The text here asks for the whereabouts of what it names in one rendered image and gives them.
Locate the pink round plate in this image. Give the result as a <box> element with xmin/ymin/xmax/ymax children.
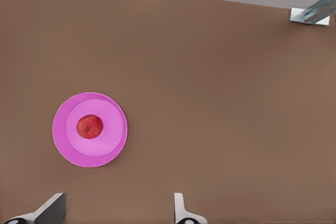
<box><xmin>51</xmin><ymin>92</ymin><xmax>128</xmax><ymax>168</ymax></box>

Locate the silver frame post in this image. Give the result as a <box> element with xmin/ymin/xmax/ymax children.
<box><xmin>289</xmin><ymin>0</ymin><xmax>336</xmax><ymax>27</ymax></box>

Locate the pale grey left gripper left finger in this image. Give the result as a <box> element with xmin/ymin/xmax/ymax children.
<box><xmin>2</xmin><ymin>193</ymin><xmax>66</xmax><ymax>224</ymax></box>

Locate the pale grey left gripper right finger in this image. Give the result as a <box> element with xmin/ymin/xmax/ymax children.
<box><xmin>174</xmin><ymin>193</ymin><xmax>208</xmax><ymax>224</ymax></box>

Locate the red apple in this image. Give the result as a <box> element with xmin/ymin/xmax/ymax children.
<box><xmin>76</xmin><ymin>114</ymin><xmax>103</xmax><ymax>140</ymax></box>

